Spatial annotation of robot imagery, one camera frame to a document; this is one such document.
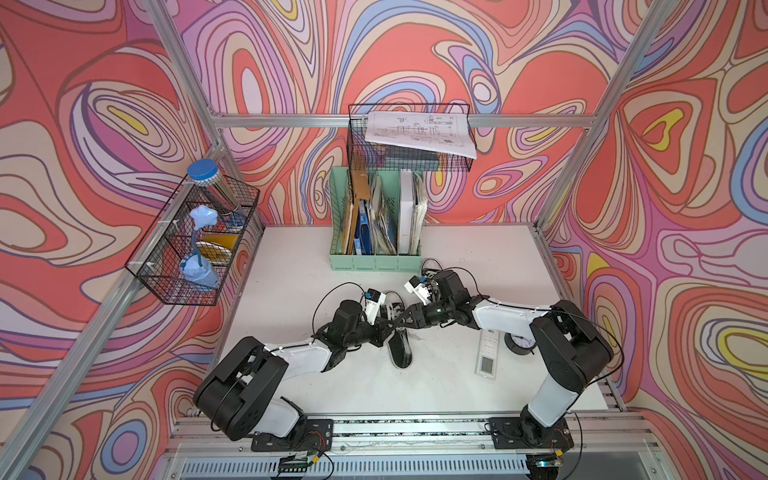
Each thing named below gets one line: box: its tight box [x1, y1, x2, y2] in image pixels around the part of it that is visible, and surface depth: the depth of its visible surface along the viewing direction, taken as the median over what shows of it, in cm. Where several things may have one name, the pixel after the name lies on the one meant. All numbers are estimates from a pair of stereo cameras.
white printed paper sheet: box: [364, 112, 477, 159], surface depth 86 cm
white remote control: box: [474, 330, 500, 380], surface depth 87 cm
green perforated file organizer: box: [329, 167, 425, 272], surface depth 103 cm
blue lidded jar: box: [187, 158, 240, 214], surface depth 74 cm
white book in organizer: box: [398, 169, 413, 254], surface depth 98 cm
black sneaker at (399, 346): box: [385, 291, 413, 369], surface depth 87 cm
